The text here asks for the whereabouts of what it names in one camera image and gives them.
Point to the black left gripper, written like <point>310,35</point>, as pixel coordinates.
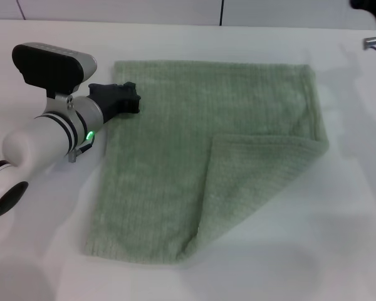
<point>108,100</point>

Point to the green ribbed towel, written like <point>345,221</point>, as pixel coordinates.
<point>175,163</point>

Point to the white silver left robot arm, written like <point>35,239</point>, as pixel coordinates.
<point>37,144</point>

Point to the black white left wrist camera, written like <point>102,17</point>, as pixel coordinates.
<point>50,66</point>

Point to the black vertical wall strip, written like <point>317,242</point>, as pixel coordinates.
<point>222,12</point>

